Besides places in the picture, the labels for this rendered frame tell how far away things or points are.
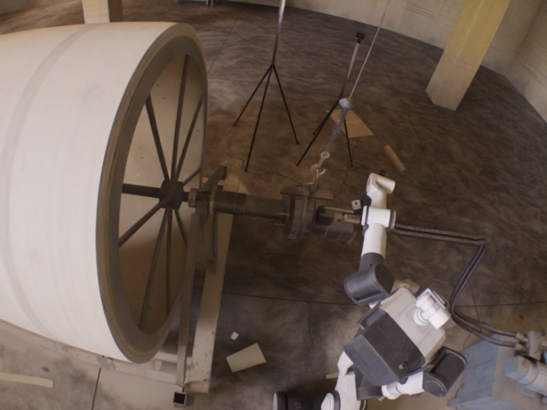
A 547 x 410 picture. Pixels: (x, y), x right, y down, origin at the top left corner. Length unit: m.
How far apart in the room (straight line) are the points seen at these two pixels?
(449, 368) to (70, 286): 1.19
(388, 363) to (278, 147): 2.75
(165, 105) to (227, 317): 1.55
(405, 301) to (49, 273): 1.13
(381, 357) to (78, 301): 0.92
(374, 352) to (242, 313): 1.42
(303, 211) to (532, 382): 1.91
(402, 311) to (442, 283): 1.98
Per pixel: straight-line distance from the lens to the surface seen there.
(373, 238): 1.17
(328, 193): 1.49
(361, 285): 1.09
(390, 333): 1.02
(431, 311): 1.01
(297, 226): 1.47
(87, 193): 0.84
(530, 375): 2.35
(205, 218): 1.58
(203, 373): 1.96
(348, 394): 1.57
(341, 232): 1.65
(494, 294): 3.46
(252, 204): 1.51
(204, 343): 2.00
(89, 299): 0.95
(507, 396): 2.42
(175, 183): 1.56
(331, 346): 2.31
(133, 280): 2.25
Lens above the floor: 2.13
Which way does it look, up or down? 50 degrees down
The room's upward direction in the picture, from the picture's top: 13 degrees clockwise
